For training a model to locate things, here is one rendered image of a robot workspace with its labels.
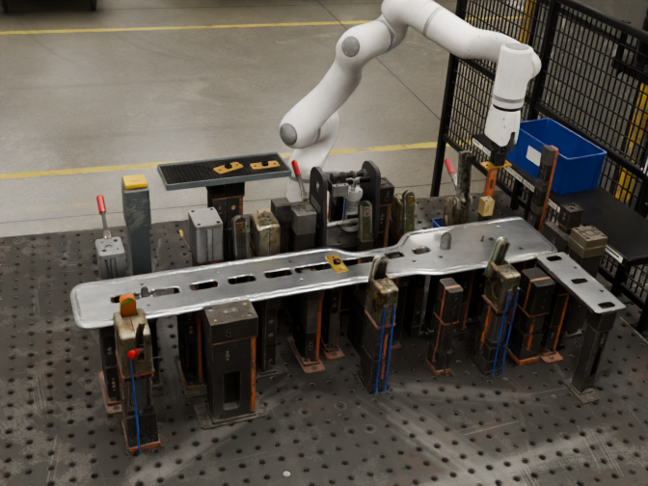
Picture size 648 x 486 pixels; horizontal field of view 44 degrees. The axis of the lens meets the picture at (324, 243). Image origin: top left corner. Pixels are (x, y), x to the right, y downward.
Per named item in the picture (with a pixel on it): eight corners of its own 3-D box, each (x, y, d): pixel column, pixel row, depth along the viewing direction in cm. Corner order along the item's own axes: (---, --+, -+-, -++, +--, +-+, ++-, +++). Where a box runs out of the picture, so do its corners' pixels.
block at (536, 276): (516, 368, 237) (534, 289, 223) (496, 345, 246) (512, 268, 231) (543, 362, 240) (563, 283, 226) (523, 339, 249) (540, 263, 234)
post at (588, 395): (582, 404, 225) (607, 321, 210) (559, 379, 234) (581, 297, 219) (602, 399, 227) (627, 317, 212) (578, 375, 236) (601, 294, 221)
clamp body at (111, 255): (105, 366, 228) (94, 258, 209) (100, 342, 237) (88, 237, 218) (140, 360, 231) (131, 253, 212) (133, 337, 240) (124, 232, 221)
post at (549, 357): (546, 364, 239) (566, 283, 224) (526, 341, 248) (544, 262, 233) (564, 360, 241) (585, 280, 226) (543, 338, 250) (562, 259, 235)
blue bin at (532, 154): (558, 196, 261) (567, 159, 254) (504, 156, 284) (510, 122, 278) (599, 188, 267) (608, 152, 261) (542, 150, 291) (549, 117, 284)
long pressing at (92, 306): (77, 338, 192) (77, 334, 192) (67, 286, 210) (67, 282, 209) (562, 255, 238) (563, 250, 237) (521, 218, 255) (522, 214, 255)
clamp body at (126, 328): (125, 461, 199) (114, 344, 180) (117, 420, 210) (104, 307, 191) (169, 451, 202) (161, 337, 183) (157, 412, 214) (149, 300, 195)
